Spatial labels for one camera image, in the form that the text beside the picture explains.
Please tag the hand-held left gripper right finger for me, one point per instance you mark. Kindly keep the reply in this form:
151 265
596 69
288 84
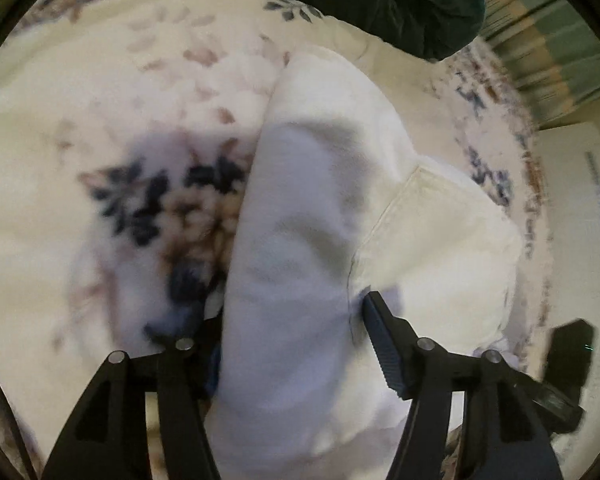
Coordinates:
383 347

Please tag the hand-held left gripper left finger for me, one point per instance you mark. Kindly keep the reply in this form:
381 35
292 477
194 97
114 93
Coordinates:
213 371

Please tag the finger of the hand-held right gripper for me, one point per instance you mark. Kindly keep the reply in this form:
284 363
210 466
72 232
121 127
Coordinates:
555 402

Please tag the white pants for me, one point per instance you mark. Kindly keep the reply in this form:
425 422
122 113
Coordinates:
290 260

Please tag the white furniture panel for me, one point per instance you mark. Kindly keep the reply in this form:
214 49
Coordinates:
570 235

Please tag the floral printed blanket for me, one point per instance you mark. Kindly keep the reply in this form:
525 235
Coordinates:
55 160

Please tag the striped green curtain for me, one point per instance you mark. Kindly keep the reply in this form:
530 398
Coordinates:
555 50

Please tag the dark teal pillow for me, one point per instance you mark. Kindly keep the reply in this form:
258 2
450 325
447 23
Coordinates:
405 5

